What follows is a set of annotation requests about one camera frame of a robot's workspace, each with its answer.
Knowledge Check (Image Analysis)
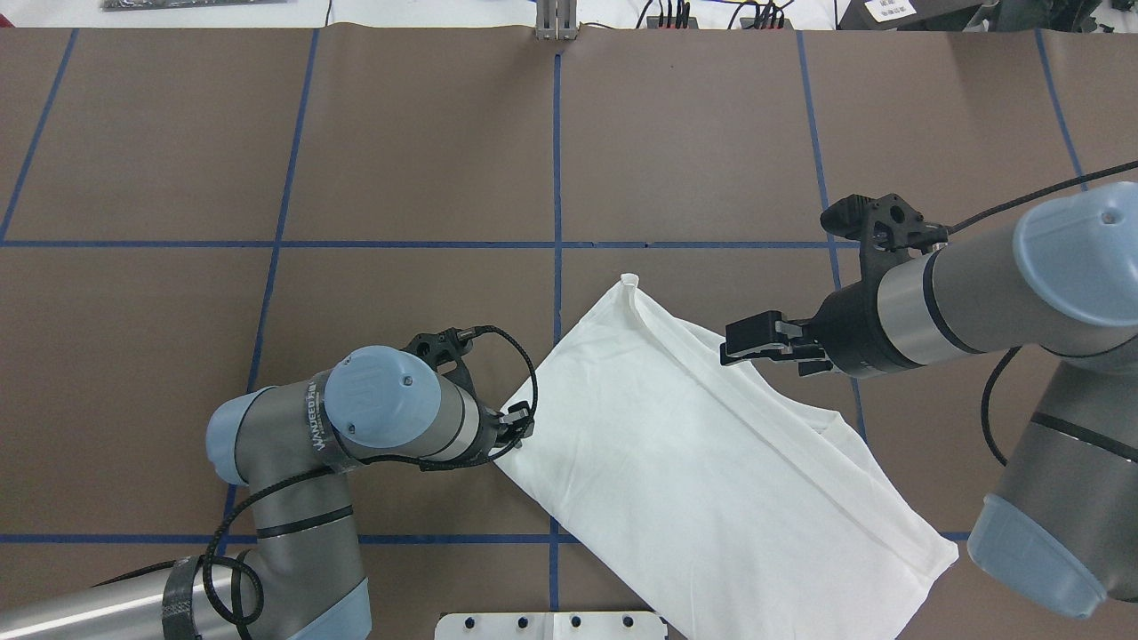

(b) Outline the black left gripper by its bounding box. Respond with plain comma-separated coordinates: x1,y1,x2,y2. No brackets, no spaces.
476,400,535,454

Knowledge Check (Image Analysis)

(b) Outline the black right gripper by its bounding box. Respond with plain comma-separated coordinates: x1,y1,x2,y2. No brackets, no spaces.
720,284,890,380

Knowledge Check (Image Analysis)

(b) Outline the white long sleeve printed shirt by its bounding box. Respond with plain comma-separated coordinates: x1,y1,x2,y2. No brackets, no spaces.
498,273,959,639

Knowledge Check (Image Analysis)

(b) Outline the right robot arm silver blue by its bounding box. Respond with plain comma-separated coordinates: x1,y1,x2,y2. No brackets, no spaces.
719,181,1137,620

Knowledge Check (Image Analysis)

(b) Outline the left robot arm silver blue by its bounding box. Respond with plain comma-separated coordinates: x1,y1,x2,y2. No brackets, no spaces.
3,331,538,639

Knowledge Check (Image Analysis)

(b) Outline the lower orange black connector box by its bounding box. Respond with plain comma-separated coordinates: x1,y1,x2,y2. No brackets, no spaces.
727,1,794,31

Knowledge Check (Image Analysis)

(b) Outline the orange black connector box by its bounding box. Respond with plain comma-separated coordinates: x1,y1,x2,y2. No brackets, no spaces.
637,1,698,31
727,1,794,31

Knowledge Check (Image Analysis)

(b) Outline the upper orange black connector box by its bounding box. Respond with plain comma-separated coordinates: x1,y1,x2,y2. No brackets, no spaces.
637,1,698,31

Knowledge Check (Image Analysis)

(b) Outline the silver foil framed sheet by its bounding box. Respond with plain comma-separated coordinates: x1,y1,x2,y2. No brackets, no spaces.
99,0,280,13

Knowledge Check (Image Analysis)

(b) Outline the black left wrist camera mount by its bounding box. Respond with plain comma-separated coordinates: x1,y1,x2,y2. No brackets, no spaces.
402,328,478,372

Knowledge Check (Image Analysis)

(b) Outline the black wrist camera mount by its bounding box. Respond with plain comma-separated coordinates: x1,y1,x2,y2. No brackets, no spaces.
402,328,478,372
820,194,950,289

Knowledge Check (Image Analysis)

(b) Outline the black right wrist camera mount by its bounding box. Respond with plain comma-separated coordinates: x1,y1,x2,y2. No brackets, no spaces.
820,194,950,289

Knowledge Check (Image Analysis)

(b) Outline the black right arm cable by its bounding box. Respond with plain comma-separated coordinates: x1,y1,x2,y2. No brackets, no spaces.
942,159,1138,468

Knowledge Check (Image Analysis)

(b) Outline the white camera post with base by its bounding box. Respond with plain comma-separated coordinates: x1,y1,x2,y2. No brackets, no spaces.
434,612,669,639

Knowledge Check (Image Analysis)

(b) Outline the aluminium frame post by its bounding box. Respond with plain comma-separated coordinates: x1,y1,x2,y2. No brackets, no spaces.
535,0,580,41

